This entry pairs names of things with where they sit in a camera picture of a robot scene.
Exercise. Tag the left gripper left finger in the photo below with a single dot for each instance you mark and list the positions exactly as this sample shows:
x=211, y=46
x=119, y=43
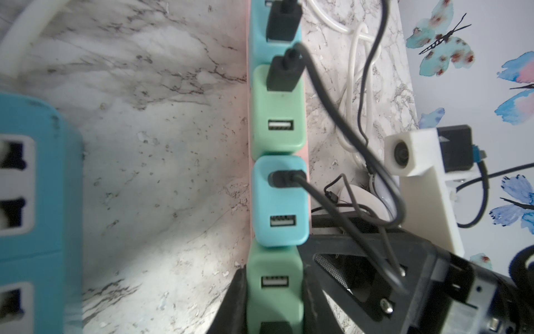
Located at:
x=231, y=315

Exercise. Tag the green charger front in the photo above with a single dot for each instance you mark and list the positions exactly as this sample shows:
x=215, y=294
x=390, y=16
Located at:
x=275, y=288

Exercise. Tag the blue power strip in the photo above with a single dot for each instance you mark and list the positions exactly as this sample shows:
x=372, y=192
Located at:
x=41, y=218

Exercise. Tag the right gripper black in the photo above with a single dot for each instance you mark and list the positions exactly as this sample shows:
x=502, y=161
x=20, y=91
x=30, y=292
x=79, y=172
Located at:
x=444, y=293

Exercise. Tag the green charger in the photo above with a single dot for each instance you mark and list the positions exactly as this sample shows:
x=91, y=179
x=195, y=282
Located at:
x=275, y=288
x=277, y=119

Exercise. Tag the white mouse back right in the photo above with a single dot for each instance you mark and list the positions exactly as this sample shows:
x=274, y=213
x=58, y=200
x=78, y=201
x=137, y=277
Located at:
x=365, y=198

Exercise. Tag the pink power strip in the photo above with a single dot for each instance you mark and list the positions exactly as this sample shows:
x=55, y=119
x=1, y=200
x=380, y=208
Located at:
x=283, y=75

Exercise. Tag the teal charger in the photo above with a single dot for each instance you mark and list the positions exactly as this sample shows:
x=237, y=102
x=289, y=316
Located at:
x=274, y=26
x=281, y=209

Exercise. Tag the teal charger back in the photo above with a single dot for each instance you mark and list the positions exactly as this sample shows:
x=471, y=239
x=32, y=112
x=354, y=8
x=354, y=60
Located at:
x=274, y=26

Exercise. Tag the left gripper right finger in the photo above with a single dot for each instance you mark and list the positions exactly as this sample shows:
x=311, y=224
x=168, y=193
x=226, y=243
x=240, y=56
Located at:
x=318, y=315

